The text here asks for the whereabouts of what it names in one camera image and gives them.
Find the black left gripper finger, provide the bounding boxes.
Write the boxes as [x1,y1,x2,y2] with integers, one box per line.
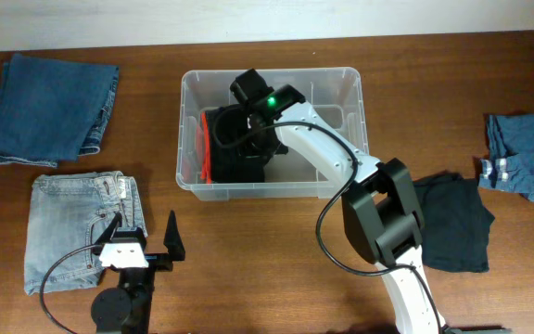
[163,211,185,262]
[92,212,122,255]

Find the black garment red trim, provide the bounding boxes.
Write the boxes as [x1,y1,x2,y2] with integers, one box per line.
[197,104,289,184]

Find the dark teal shirt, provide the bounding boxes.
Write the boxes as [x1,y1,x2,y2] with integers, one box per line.
[414,173,495,273]

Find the blue denim shorts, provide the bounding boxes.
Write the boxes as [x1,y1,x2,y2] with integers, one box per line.
[478,114,534,203]

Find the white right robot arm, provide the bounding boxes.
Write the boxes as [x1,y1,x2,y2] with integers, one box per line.
[230,83,448,333]

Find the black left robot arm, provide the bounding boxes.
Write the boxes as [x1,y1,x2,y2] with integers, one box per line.
[91,212,185,334]

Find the light blue folded jeans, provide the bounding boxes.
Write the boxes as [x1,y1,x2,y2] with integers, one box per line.
[24,171,146,295]

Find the clear plastic storage bin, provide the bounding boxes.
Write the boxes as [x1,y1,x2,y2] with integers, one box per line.
[176,67,369,201]

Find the dark blue folded jeans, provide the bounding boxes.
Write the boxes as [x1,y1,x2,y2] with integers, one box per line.
[0,53,120,168]

